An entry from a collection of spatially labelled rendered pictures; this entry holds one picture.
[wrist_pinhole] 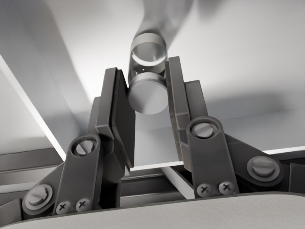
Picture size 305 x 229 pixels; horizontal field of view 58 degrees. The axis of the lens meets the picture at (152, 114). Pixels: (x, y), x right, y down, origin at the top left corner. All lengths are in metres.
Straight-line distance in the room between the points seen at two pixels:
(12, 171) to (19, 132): 0.03
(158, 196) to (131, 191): 0.02
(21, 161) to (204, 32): 0.17
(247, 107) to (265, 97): 0.01
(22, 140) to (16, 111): 0.03
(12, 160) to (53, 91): 0.09
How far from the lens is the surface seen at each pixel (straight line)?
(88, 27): 0.16
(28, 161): 0.24
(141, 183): 0.26
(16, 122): 0.23
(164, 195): 0.25
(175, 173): 0.22
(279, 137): 0.20
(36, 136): 0.24
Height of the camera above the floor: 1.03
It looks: 47 degrees down
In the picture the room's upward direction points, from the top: 179 degrees clockwise
